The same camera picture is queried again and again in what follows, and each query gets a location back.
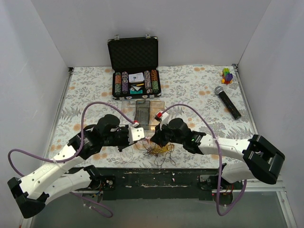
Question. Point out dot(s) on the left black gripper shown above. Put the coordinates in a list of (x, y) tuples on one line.
[(123, 138)]

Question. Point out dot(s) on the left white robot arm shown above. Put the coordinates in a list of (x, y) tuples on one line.
[(53, 179)]

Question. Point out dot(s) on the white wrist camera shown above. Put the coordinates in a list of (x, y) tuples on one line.
[(135, 134), (163, 118)]

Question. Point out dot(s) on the clear plastic organizer box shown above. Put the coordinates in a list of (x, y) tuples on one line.
[(143, 111)]

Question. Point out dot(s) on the grey poker chip row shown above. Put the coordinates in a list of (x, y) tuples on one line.
[(147, 81)]

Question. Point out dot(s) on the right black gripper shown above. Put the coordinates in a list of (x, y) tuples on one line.
[(159, 137)]

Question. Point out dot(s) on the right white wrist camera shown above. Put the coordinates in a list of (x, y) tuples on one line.
[(163, 118)]

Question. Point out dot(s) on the orange green chip row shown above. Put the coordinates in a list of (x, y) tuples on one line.
[(154, 79)]

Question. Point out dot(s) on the floral table mat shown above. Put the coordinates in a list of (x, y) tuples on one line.
[(187, 90)]

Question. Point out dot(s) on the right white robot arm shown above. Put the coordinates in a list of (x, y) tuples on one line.
[(257, 158)]

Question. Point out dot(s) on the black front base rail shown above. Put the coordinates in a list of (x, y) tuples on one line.
[(143, 183)]

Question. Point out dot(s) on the colourful toy block train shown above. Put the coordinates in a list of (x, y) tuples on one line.
[(227, 76)]

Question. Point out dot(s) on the black handheld microphone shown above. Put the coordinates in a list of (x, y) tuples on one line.
[(227, 102)]

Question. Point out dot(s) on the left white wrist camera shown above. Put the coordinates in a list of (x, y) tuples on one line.
[(135, 134)]

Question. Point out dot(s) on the teal card box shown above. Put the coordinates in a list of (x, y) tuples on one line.
[(136, 90)]

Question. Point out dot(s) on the orange poker chip row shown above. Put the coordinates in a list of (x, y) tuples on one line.
[(118, 83)]

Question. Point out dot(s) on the purple poker chip row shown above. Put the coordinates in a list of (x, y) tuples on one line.
[(125, 83)]

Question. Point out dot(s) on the white playing card deck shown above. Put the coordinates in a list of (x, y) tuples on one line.
[(136, 78)]

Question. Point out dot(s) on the black poker chip case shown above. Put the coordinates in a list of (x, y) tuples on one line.
[(134, 55)]

